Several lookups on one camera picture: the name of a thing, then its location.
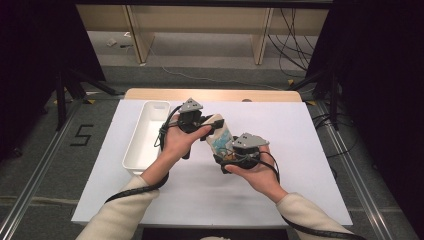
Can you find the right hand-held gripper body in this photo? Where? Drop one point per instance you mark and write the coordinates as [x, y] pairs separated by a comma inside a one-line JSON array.
[[248, 141]]

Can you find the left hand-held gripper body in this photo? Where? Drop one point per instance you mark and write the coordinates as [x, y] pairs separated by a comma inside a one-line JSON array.
[[190, 118]]

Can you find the small snack packet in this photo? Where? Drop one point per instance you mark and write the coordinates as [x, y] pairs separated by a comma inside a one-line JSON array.
[[221, 138]]

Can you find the white plastic bin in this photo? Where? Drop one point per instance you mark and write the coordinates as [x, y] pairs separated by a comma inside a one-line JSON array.
[[146, 133]]

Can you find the person's left hand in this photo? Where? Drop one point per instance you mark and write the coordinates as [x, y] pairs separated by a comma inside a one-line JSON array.
[[178, 141]]

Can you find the person's right hand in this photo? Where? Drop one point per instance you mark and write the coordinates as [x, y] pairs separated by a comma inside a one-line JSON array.
[[263, 178]]

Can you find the white board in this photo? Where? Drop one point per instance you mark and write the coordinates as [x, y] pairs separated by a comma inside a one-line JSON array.
[[206, 200]]

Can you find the yellow tape marker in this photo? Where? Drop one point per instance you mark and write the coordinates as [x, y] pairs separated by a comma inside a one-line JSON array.
[[290, 81], [311, 102], [90, 101]]

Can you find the black tripod stand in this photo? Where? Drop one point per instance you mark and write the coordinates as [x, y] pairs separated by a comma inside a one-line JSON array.
[[61, 100], [333, 100]]

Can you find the black pen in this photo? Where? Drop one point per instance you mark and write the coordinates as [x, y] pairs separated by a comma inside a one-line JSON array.
[[126, 45]]

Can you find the beige wooden desk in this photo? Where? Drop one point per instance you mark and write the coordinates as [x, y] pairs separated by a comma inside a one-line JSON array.
[[200, 16]]

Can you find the small white floor object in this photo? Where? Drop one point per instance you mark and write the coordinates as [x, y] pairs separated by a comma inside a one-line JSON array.
[[111, 42]]

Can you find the black curtain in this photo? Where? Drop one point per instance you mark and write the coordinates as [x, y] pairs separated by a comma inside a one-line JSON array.
[[33, 50], [383, 66]]

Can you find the metal floor rail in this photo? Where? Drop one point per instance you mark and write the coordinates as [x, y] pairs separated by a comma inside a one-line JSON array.
[[356, 180], [36, 176]]

